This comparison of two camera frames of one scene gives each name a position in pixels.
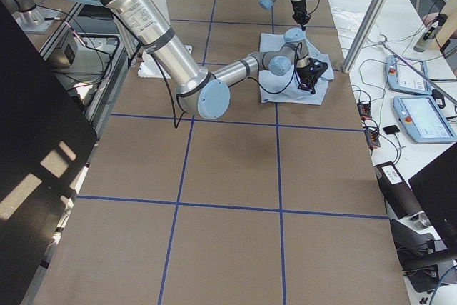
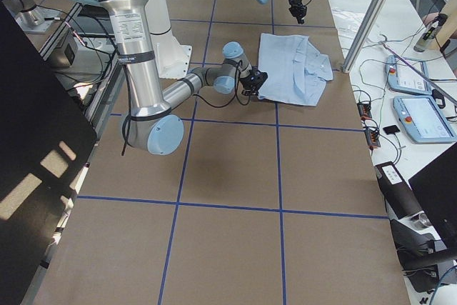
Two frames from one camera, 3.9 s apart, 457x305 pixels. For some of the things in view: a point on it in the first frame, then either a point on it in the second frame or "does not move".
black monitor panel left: x=46 y=144 does not move
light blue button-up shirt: x=284 y=88 does not move
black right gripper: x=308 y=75 → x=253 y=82
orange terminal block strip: x=372 y=134 does not move
